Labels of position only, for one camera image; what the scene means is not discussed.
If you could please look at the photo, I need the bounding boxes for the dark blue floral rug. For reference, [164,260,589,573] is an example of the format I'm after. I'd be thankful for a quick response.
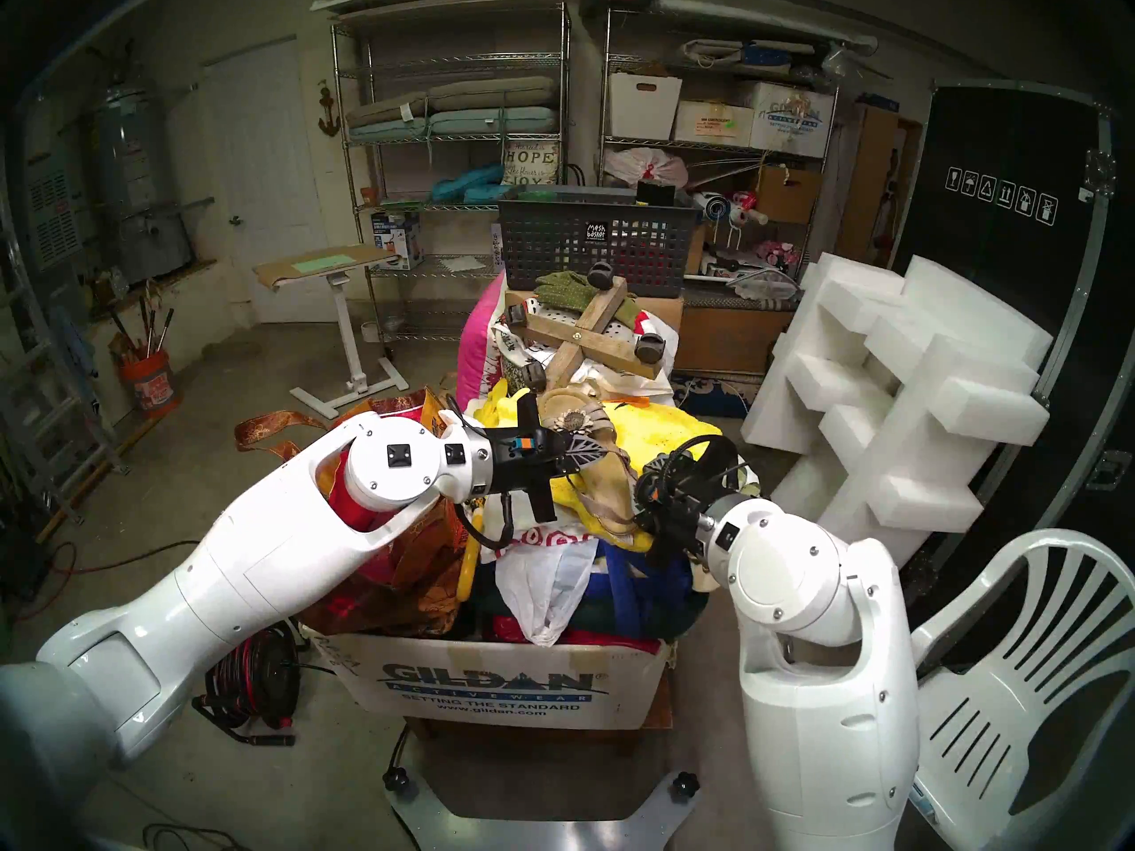
[669,375,756,421]

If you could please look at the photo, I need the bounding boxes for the gray water heater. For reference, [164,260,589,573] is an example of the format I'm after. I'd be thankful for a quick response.
[84,74,198,285]

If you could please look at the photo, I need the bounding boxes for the white plastic chair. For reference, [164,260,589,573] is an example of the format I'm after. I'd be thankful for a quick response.
[909,528,1135,851]

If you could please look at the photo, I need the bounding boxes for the HOPE sign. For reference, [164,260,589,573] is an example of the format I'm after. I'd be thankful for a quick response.
[501,142,562,188]

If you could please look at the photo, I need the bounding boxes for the white bag red ribbon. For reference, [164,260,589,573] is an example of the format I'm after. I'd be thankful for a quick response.
[603,146,692,191]

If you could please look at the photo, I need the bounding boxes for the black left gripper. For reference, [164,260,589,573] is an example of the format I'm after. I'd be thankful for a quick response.
[488,388,614,524]

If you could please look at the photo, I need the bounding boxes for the yellow plastic bag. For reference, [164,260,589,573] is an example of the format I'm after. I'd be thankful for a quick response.
[474,382,521,430]

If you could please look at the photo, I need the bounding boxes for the green knit glove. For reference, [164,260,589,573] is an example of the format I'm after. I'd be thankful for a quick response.
[532,270,644,327]

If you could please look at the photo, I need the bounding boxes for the red black cable reel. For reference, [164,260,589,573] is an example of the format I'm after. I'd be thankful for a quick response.
[191,623,304,751]

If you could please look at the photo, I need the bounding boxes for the orange floral tote bag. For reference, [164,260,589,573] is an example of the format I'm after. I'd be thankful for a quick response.
[233,390,480,639]

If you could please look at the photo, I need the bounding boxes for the gray striped cloth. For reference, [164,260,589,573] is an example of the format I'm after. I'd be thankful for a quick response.
[723,267,801,310]

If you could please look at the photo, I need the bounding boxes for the small Gildan cardboard box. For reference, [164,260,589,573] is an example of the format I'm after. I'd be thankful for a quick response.
[749,82,837,159]

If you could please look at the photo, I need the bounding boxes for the long white tube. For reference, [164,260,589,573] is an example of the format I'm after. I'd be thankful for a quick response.
[661,0,881,55]

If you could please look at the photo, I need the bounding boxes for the gray metal ladder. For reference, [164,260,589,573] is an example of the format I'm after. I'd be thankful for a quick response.
[0,229,121,527]

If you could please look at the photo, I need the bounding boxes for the yellow plastic handle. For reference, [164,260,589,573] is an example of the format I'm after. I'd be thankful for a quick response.
[455,511,486,604]

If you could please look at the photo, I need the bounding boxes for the black perforated plastic basket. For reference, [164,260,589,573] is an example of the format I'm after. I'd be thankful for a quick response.
[497,184,703,299]

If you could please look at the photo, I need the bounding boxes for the teal pillow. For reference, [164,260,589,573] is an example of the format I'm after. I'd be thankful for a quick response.
[430,165,507,206]

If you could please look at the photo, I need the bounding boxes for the wooden cross caster dolly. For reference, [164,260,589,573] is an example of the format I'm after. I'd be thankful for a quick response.
[507,260,677,394]

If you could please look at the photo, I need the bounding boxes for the orange bucket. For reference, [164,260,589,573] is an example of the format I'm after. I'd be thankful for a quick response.
[120,348,184,418]

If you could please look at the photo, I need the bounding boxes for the brown cardboard box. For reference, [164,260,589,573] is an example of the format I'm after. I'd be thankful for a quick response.
[758,165,826,226]

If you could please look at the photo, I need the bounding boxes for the white overbed table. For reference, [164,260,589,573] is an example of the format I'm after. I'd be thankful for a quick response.
[253,242,411,421]

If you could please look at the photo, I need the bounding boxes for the chrome wire shelving unit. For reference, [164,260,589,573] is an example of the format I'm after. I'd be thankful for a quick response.
[598,7,840,283]
[330,1,574,389]

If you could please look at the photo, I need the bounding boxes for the white box orange label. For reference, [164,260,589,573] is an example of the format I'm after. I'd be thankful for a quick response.
[674,100,755,148]

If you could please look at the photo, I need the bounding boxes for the white door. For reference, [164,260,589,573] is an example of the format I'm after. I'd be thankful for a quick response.
[200,38,334,324]

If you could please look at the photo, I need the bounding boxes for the brown wooden board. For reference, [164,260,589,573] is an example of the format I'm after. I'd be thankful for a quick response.
[838,105,923,267]

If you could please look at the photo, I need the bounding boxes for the white box with handle hole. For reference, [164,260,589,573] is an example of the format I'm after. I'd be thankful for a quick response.
[607,72,684,141]

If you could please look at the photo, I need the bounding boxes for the gray robot base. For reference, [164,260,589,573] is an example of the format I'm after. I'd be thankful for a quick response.
[381,725,703,851]

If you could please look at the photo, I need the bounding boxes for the blue white product box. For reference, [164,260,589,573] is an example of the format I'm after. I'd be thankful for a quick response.
[371,209,426,270]

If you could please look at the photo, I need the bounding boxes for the blue strap bag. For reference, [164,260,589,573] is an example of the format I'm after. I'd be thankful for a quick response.
[592,539,712,639]

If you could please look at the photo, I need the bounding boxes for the pink bag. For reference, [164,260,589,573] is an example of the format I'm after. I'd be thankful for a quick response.
[455,273,512,407]

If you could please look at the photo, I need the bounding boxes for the white bag red circles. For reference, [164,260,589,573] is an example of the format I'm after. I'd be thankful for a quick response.
[483,526,606,646]

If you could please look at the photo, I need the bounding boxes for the white foam packing block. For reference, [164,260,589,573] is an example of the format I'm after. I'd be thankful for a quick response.
[740,251,1053,584]

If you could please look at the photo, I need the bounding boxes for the black flight case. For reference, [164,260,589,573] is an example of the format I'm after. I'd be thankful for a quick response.
[887,78,1135,648]

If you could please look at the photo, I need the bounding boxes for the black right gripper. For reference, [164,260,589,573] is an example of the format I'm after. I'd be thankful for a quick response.
[635,466,739,566]

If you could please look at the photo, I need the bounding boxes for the brown wooden chest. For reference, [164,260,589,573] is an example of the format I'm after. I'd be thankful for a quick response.
[674,286,795,377]

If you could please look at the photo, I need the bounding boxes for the large Gildan cardboard box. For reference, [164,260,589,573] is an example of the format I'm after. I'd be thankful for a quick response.
[301,623,675,735]

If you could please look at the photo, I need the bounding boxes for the red shiny bag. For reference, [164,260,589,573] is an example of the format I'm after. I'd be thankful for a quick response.
[326,455,393,533]

